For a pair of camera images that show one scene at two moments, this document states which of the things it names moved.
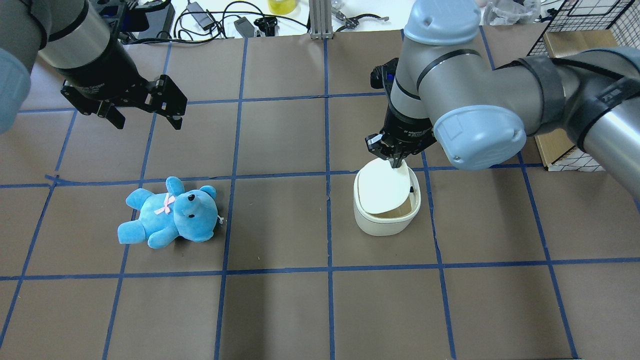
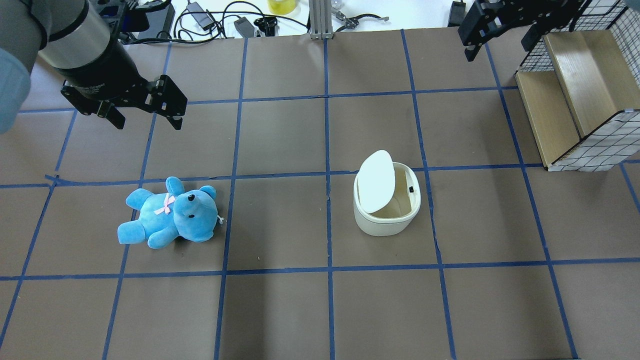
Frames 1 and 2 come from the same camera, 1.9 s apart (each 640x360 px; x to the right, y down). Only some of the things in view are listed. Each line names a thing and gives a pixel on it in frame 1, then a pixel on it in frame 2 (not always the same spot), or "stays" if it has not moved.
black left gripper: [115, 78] stays
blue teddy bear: [192, 214] stays
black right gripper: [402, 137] -> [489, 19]
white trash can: [385, 199] stays
